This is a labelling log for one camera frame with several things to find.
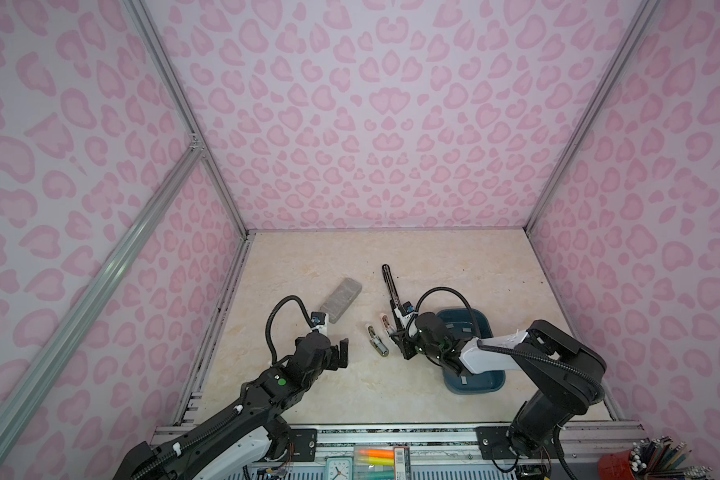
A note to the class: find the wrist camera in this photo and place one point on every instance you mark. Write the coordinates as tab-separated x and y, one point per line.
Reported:
403	314
318	322

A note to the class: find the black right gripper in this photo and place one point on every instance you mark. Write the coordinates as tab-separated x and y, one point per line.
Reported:
403	340

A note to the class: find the teal alarm clock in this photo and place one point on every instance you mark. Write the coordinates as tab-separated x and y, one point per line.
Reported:
339	468

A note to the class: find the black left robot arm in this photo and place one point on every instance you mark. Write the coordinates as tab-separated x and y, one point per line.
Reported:
251	428

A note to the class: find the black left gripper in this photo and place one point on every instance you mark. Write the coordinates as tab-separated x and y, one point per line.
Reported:
335	361

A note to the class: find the teal plastic tray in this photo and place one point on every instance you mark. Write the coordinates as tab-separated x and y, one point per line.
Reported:
471	373

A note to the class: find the pencil holder with pencils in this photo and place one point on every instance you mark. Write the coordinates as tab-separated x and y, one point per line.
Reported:
652	459

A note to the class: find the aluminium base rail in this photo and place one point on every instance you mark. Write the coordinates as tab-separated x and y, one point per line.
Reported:
424	451

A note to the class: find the black long stapler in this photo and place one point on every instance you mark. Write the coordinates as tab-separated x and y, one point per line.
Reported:
391	287

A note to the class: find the grey stone block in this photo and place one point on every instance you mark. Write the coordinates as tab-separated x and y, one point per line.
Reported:
340	299

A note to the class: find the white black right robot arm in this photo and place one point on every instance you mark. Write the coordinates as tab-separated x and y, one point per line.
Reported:
566	373

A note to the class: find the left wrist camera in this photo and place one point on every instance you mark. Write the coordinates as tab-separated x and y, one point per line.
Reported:
318	322

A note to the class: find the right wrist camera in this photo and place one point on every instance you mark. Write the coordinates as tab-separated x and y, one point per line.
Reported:
403	314

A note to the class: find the white mini stapler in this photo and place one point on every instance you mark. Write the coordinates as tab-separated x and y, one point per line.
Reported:
376	341

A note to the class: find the highlighter pen set box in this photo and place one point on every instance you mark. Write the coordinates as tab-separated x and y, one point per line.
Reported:
382	463

